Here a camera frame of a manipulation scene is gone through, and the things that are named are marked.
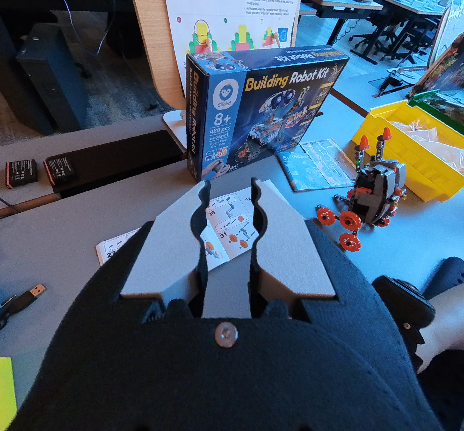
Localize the white poster stand base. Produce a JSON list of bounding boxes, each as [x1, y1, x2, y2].
[[163, 110, 188, 153]]

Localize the blue robot kit box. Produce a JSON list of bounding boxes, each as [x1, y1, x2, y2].
[[185, 45, 350, 182]]

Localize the pale sticker sheet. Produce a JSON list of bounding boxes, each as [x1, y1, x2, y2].
[[299, 139, 357, 186]]

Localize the green plastic bin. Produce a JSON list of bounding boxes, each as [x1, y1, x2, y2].
[[408, 89, 464, 136]]

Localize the white instruction poster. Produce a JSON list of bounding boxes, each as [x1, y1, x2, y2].
[[159, 0, 305, 94]]

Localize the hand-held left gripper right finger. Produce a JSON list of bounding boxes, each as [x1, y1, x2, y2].
[[249, 178, 336, 318]]

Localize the dark picture box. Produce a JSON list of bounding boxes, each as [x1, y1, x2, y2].
[[410, 32, 464, 98]]

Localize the black USB cable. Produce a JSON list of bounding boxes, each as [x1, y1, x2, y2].
[[0, 283, 47, 330]]

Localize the black computer tower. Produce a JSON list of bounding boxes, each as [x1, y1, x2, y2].
[[15, 23, 89, 132]]

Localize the yellow plastic bin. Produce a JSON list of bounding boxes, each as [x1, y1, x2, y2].
[[352, 99, 464, 203]]

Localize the blue closed booklet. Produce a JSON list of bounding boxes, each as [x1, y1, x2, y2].
[[277, 151, 354, 192]]

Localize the wooden divider panel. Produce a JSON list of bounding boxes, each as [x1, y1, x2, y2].
[[125, 0, 187, 110]]

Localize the black battery pack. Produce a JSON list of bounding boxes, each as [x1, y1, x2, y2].
[[43, 155, 77, 186], [5, 159, 38, 189]]

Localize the background wooden desk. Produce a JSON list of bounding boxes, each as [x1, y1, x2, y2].
[[301, 0, 385, 65]]

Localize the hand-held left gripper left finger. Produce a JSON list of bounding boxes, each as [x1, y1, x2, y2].
[[120, 179, 211, 318]]

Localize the yellow-green sticky note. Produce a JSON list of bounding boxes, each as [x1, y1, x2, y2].
[[0, 357, 18, 428]]

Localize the black office chair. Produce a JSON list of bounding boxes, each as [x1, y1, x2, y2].
[[350, 14, 439, 65]]

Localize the black rectangular panel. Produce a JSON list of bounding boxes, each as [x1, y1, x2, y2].
[[43, 130, 183, 199]]

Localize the grey orange toy robot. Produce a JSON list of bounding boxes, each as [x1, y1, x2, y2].
[[315, 126, 408, 253]]

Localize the open white instruction booklet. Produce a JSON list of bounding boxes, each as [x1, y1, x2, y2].
[[95, 186, 254, 272]]

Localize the grey desk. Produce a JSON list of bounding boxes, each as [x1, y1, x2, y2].
[[0, 72, 464, 428]]

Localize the clear plastic bags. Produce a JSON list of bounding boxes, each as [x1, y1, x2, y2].
[[390, 119, 464, 174]]

